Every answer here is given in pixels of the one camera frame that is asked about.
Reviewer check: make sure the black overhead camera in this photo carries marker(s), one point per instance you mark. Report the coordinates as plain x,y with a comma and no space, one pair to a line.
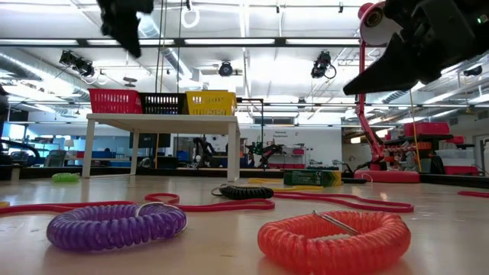
225,69

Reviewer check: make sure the purple coil wristband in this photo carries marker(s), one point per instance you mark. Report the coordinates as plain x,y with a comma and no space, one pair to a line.
95,229

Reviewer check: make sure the white perforated metal shelf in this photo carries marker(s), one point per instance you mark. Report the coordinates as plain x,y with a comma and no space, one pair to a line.
160,123

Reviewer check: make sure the black monitor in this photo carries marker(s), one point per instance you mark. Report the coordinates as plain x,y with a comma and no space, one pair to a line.
153,140

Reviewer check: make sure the black plastic basket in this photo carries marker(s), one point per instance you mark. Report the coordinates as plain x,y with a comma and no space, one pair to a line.
162,104

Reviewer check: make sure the red desk lamp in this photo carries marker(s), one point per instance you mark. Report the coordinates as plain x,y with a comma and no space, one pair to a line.
386,176

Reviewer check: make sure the black ceiling spotlight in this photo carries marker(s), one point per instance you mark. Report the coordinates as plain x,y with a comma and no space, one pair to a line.
76,63

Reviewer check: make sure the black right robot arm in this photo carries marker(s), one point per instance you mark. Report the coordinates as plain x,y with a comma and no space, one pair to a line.
477,34

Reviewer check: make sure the small white table lamp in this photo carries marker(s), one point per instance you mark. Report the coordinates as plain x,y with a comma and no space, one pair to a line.
69,142

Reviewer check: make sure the yellow green crayon box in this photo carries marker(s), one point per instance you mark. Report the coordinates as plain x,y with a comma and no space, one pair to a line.
309,178

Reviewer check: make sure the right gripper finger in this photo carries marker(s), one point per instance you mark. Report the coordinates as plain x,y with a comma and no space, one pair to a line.
397,87
393,65

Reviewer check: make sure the large red storage bin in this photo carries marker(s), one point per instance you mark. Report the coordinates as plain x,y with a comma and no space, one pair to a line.
426,129

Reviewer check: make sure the rack of red bins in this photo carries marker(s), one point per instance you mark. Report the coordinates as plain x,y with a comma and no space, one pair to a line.
298,151

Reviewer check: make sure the black overhead rig beam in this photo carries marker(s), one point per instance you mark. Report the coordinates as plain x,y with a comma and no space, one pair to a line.
282,42

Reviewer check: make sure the black coil wristband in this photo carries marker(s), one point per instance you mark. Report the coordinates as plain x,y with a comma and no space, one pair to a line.
359,181
248,193

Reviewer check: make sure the orange coil wristband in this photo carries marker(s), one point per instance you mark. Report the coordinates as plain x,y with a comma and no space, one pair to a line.
305,244

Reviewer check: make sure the black ceiling disc fixture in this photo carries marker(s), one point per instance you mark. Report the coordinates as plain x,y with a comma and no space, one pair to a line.
130,81

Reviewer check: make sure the large red rubber band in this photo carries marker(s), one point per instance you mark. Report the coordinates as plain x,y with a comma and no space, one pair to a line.
382,208

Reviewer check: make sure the low red storage bin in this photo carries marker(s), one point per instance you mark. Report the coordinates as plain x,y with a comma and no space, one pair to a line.
460,170

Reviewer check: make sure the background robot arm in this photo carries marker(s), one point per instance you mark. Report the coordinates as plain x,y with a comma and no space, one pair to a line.
267,153
204,151

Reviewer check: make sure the red plastic basket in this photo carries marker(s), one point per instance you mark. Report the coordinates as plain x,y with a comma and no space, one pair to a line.
114,101

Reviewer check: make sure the yellow plastic basket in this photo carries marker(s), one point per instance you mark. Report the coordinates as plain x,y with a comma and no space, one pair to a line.
212,103

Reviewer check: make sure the yellow pole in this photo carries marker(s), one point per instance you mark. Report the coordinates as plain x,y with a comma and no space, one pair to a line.
414,133

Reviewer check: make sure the black equipment rack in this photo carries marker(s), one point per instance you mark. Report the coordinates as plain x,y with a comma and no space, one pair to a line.
420,137

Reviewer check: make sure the grey office chair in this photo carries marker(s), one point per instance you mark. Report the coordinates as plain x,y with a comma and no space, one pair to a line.
55,158

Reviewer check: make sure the green coil wristband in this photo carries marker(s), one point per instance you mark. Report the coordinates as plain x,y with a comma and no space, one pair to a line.
65,178

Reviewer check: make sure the white storage box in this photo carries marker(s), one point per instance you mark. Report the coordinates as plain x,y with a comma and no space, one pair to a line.
454,157

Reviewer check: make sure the black dome ceiling light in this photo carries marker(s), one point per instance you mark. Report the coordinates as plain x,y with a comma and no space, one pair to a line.
473,70

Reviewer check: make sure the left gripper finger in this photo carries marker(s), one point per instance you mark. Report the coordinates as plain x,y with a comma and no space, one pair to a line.
116,28
135,34

